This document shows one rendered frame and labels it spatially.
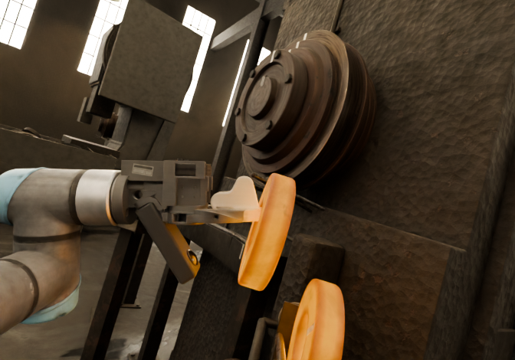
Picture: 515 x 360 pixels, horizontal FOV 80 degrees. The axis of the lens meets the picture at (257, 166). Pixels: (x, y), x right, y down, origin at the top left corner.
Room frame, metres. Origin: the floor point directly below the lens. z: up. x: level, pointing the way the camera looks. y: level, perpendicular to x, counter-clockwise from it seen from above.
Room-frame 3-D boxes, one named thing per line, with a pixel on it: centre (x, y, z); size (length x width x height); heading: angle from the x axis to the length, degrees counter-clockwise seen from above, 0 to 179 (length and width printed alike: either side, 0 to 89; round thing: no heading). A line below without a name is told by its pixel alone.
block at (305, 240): (0.71, -0.19, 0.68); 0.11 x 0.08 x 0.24; 120
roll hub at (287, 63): (0.86, 0.03, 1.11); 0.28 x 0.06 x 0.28; 30
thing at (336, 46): (0.91, -0.06, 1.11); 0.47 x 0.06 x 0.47; 30
